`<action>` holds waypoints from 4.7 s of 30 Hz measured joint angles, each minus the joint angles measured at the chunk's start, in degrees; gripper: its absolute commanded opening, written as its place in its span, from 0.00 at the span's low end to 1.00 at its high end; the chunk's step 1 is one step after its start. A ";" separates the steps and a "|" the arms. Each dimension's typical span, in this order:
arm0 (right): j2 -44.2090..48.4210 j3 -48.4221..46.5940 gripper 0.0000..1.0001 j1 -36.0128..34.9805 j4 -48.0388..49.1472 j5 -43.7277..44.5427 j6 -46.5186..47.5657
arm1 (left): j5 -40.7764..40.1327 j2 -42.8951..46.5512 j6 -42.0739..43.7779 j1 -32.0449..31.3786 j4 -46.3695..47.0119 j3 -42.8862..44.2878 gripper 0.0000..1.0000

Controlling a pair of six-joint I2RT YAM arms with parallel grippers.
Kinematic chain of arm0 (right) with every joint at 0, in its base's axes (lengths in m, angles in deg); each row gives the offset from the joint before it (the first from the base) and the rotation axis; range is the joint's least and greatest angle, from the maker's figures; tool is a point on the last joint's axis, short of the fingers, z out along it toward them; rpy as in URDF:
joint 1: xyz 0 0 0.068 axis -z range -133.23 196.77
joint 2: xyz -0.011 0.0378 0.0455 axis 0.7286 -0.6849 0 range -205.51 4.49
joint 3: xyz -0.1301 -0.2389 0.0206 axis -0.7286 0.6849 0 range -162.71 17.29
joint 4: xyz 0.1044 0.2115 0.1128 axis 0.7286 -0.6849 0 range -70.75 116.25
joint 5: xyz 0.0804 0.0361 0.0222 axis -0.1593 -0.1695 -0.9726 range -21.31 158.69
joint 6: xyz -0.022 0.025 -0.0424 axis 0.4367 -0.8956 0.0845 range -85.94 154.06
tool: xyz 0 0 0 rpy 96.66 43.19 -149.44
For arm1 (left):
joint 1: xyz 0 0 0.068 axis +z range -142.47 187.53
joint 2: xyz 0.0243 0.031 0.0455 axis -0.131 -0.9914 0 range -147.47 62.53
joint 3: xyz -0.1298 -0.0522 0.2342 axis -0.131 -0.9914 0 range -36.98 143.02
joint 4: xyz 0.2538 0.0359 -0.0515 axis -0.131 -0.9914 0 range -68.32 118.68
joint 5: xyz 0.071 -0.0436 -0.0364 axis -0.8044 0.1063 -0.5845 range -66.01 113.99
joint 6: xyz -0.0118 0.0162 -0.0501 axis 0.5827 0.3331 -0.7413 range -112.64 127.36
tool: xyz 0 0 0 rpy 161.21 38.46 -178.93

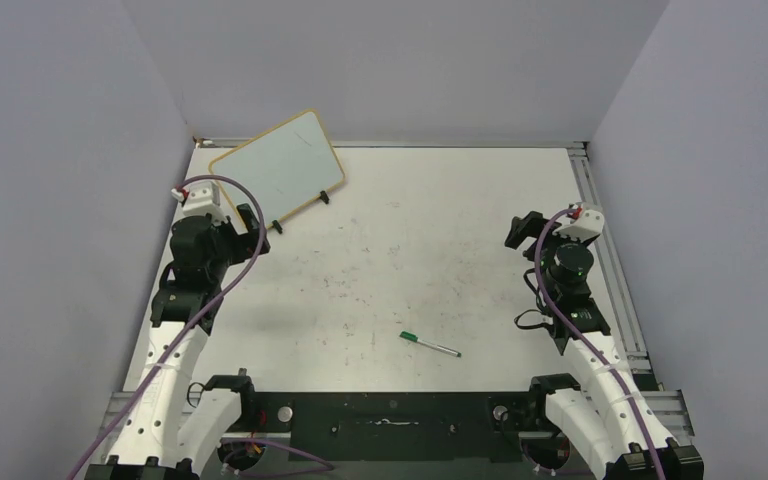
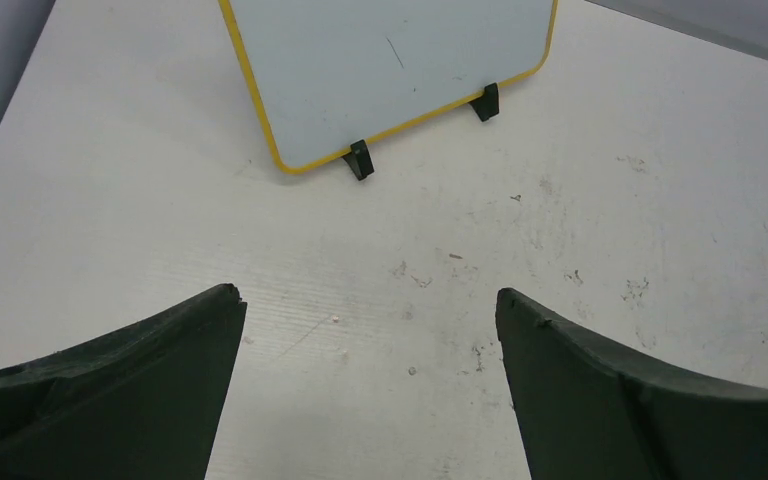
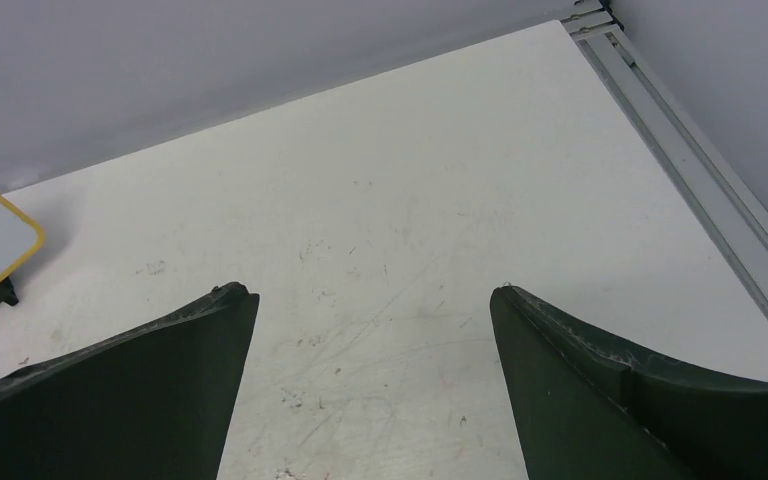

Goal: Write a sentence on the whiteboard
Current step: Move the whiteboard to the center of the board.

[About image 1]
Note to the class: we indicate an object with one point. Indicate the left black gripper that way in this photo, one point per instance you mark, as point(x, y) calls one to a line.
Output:
point(246, 244)

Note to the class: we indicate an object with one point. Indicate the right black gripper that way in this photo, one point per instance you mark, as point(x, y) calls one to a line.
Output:
point(524, 227)

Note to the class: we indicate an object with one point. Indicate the yellow framed whiteboard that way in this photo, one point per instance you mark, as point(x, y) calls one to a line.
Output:
point(286, 168)

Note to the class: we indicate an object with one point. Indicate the white marker pen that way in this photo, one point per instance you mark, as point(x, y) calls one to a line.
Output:
point(439, 348)

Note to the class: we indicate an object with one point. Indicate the green marker cap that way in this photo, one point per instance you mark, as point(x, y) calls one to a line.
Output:
point(408, 336)

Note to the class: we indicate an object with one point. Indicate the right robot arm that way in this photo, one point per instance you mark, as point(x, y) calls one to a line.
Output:
point(597, 407)

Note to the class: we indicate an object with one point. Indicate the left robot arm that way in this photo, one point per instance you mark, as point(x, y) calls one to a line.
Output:
point(155, 441)

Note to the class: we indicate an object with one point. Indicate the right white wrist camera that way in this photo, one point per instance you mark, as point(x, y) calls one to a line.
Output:
point(586, 223)

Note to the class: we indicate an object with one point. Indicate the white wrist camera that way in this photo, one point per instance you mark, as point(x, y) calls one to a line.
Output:
point(200, 199)
point(586, 223)

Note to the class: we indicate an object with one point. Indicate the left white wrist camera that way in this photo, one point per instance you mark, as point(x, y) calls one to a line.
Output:
point(200, 199)

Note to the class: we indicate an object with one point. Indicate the back aluminium rail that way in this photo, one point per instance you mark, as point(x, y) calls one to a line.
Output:
point(390, 143)

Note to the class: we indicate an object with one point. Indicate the right aluminium rail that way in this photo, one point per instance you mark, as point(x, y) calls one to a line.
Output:
point(624, 310)

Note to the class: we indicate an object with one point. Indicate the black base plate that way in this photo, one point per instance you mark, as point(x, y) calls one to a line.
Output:
point(463, 431)

